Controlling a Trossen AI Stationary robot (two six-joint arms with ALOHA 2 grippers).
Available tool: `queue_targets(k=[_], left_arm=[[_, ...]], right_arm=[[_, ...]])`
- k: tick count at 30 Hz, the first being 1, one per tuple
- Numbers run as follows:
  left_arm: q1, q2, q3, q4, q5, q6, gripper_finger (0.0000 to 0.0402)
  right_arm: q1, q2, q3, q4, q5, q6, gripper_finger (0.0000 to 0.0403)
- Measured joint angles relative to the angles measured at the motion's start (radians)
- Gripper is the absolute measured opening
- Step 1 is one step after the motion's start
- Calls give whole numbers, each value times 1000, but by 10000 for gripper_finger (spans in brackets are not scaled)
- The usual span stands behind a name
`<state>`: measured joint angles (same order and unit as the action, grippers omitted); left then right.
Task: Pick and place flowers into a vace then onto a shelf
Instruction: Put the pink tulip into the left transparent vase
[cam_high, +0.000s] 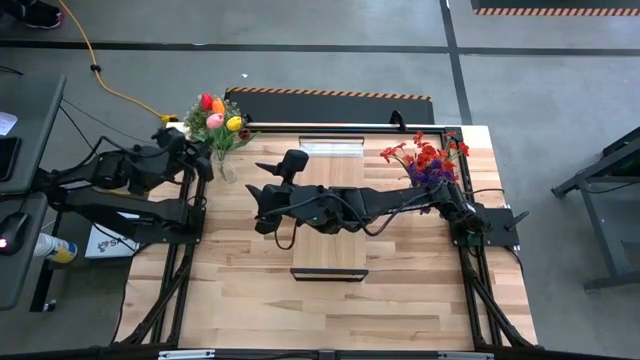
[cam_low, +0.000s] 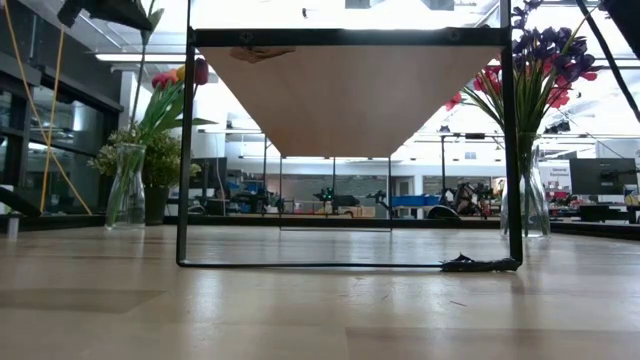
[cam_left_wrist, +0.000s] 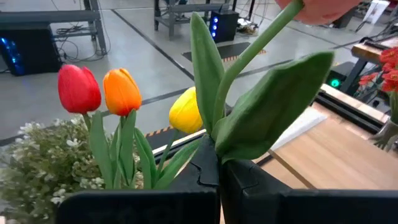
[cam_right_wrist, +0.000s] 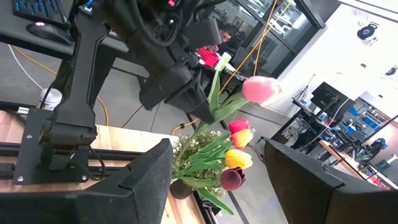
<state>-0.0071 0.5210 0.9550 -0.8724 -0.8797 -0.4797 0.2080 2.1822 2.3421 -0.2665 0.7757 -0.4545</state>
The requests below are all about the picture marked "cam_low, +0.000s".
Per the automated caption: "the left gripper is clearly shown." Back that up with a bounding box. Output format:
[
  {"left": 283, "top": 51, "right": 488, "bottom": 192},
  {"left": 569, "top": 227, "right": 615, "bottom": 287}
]
[{"left": 56, "top": 0, "right": 155, "bottom": 33}]

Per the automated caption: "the pink artificial tulip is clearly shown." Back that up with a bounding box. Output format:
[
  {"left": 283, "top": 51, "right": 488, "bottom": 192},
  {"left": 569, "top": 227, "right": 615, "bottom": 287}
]
[{"left": 127, "top": 7, "right": 166, "bottom": 221}]

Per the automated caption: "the dark purple artificial tulip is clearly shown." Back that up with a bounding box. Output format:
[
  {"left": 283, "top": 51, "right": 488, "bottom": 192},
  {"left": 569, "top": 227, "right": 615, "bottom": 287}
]
[{"left": 132, "top": 57, "right": 210, "bottom": 224}]

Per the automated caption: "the clear glass vase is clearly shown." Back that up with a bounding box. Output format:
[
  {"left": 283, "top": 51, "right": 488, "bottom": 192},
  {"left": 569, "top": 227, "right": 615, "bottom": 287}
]
[
  {"left": 103, "top": 142, "right": 148, "bottom": 231},
  {"left": 498, "top": 131, "right": 553, "bottom": 240}
]

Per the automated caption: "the red artificial flower bunch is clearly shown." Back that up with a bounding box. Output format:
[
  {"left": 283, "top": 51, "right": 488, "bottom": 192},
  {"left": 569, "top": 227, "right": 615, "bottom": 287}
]
[
  {"left": 519, "top": 58, "right": 600, "bottom": 151},
  {"left": 443, "top": 60, "right": 531, "bottom": 151}
]

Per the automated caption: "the purple artificial flower bunch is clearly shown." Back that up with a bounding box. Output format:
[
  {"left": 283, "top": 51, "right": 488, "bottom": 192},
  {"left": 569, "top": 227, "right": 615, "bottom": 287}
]
[{"left": 510, "top": 0, "right": 604, "bottom": 151}]

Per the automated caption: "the long ceiling light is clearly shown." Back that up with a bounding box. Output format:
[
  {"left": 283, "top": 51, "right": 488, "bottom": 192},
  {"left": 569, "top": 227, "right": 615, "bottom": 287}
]
[{"left": 94, "top": 52, "right": 187, "bottom": 64}]

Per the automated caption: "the potted green leafy plant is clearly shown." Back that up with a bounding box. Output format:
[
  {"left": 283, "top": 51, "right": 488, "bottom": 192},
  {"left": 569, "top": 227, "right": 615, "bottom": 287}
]
[{"left": 87, "top": 118, "right": 202, "bottom": 226}]

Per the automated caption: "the black computer monitor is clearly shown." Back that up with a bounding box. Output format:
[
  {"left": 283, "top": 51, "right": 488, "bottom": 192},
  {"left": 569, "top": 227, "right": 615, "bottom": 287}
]
[
  {"left": 568, "top": 157, "right": 640, "bottom": 197},
  {"left": 189, "top": 156, "right": 229, "bottom": 191}
]

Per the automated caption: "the cardboard box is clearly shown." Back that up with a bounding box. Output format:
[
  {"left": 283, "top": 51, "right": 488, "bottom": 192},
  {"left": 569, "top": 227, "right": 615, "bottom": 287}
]
[{"left": 344, "top": 204, "right": 377, "bottom": 219}]

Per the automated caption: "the blue storage bin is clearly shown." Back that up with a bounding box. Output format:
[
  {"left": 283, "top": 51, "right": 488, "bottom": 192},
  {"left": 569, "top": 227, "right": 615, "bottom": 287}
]
[{"left": 391, "top": 194, "right": 441, "bottom": 208}]

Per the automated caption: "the black pole rig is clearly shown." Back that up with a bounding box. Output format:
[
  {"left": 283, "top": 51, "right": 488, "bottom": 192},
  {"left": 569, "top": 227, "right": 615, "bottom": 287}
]
[{"left": 413, "top": 130, "right": 501, "bottom": 206}]

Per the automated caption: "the person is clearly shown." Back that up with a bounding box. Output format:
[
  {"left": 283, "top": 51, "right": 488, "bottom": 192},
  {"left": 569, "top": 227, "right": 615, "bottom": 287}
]
[{"left": 449, "top": 180, "right": 489, "bottom": 217}]

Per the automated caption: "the black tape wad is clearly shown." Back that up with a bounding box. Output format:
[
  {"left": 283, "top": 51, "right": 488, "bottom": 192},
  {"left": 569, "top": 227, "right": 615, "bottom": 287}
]
[{"left": 439, "top": 253, "right": 522, "bottom": 274}]

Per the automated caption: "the black ceiling spotlight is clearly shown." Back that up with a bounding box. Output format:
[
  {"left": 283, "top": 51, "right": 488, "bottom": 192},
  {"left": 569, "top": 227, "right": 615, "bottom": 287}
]
[{"left": 543, "top": 118, "right": 572, "bottom": 136}]

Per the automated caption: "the black desk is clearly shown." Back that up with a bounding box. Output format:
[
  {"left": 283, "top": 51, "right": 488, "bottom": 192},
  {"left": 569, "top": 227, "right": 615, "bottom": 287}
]
[{"left": 549, "top": 202, "right": 640, "bottom": 225}]

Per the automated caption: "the yellow hanging cord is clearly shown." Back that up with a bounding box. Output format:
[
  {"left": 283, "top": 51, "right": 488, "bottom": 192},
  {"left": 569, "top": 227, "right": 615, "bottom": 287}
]
[
  {"left": 39, "top": 27, "right": 67, "bottom": 212},
  {"left": 2, "top": 0, "right": 94, "bottom": 217}
]

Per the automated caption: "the white wall sign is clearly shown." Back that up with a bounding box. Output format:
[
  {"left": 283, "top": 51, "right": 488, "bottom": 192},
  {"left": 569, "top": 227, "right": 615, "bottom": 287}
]
[{"left": 547, "top": 163, "right": 571, "bottom": 192}]

